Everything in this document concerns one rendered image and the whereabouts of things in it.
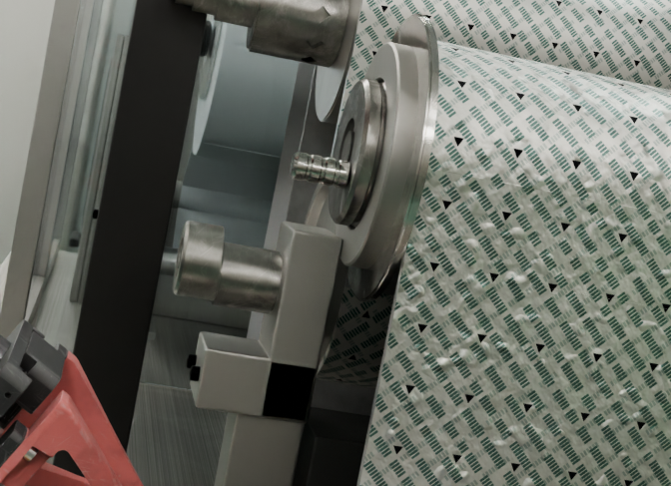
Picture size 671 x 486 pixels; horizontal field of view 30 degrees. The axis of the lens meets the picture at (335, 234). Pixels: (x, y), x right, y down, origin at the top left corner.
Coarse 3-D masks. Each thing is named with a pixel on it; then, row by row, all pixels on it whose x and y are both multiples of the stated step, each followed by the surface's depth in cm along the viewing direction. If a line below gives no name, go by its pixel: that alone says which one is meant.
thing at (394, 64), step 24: (384, 48) 63; (408, 48) 62; (384, 72) 62; (408, 72) 59; (408, 96) 59; (408, 120) 58; (384, 144) 59; (408, 144) 58; (384, 168) 58; (408, 168) 58; (384, 192) 58; (384, 216) 59; (360, 240) 61; (384, 240) 60; (360, 264) 62
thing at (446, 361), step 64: (448, 320) 59; (512, 320) 59; (576, 320) 60; (640, 320) 60; (384, 384) 58; (448, 384) 59; (512, 384) 60; (576, 384) 60; (640, 384) 61; (384, 448) 59; (448, 448) 59; (512, 448) 60; (576, 448) 60; (640, 448) 61
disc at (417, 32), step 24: (408, 24) 64; (432, 48) 58; (432, 72) 58; (432, 96) 57; (432, 120) 57; (408, 192) 57; (408, 216) 57; (384, 264) 59; (360, 288) 64; (384, 288) 60
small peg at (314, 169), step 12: (300, 156) 61; (312, 156) 61; (300, 168) 61; (312, 168) 61; (324, 168) 61; (336, 168) 61; (348, 168) 61; (300, 180) 61; (312, 180) 61; (324, 180) 61; (336, 180) 61
